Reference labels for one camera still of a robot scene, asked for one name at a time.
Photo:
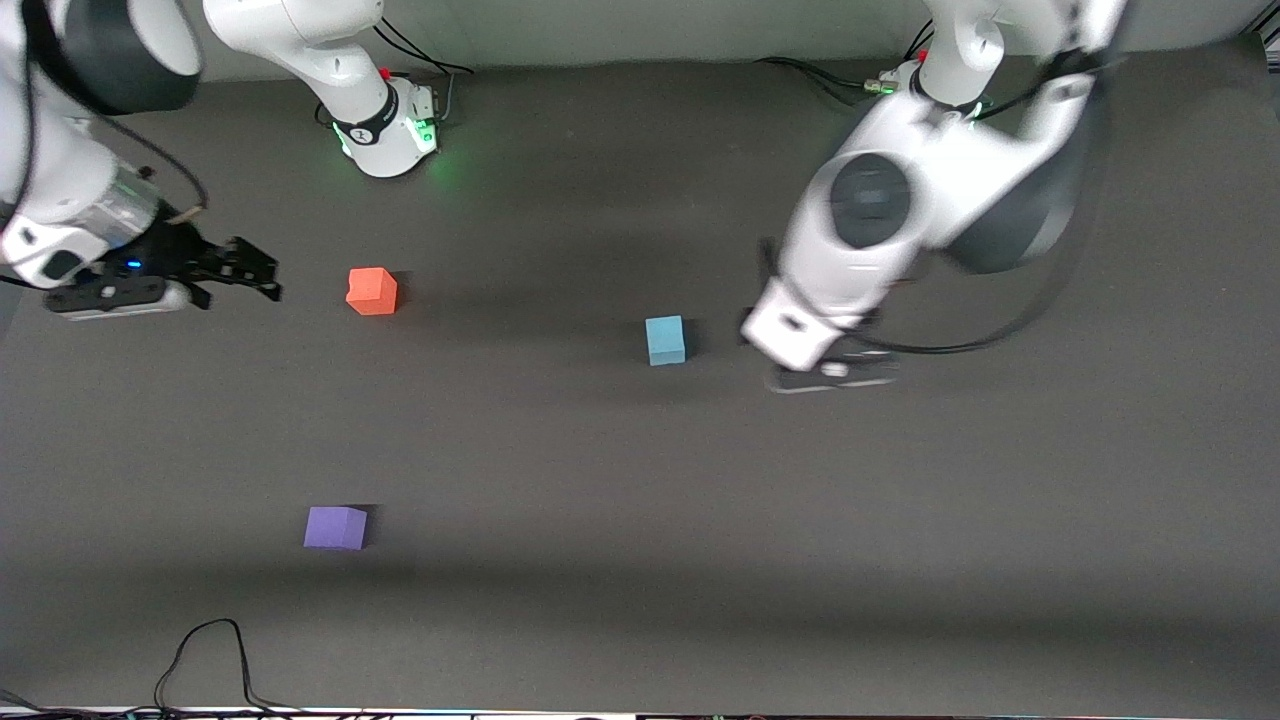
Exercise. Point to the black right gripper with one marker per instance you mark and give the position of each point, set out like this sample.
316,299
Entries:
172,250

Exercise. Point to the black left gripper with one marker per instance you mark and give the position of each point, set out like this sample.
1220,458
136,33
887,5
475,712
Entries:
849,346

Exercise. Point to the light blue foam block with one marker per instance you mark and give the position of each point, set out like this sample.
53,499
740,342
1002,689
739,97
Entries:
665,340

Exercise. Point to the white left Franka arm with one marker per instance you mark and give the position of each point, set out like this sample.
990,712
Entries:
900,230

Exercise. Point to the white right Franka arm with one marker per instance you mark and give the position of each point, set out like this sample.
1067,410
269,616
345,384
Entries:
385,135

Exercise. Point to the orange foam block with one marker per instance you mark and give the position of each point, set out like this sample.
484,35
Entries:
371,291

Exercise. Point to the purple foam block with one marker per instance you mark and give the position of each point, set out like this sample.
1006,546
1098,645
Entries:
334,528

